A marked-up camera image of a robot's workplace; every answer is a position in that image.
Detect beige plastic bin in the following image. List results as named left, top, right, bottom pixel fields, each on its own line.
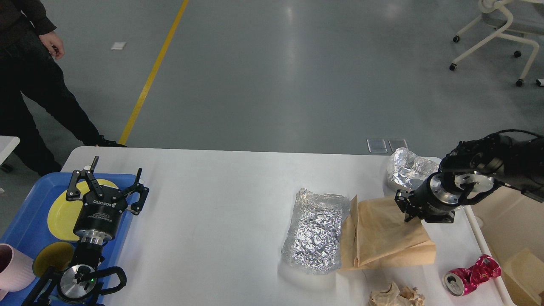
left=457, top=187, right=544, bottom=294

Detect dark green mug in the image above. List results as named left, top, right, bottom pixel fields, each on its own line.
left=32, top=241, right=75, bottom=278

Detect pink mug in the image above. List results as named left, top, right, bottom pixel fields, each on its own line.
left=0, top=243, right=36, bottom=300

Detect crumpled brown paper ball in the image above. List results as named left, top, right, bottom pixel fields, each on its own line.
left=368, top=282, right=425, bottom=306

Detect yellow round plate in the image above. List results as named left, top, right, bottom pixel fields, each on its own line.
left=47, top=179, right=117, bottom=242

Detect floor outlet cover plates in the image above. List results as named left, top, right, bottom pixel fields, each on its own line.
left=366, top=138, right=409, bottom=154

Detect white office chair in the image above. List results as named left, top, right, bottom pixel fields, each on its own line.
left=449, top=0, right=544, bottom=87

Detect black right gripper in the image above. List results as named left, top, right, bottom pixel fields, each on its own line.
left=394, top=174, right=462, bottom=224

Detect blue plastic tray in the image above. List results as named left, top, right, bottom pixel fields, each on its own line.
left=0, top=173, right=136, bottom=306

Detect crumpled foil container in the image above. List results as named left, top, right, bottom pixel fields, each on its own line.
left=386, top=147, right=439, bottom=191

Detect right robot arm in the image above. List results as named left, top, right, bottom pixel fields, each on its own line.
left=394, top=130, right=544, bottom=224

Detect crushed red can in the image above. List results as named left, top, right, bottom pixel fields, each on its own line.
left=442, top=254, right=502, bottom=297

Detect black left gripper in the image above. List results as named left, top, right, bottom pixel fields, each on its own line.
left=65, top=156, right=149, bottom=246

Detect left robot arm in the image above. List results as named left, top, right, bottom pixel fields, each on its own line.
left=22, top=156, right=149, bottom=306

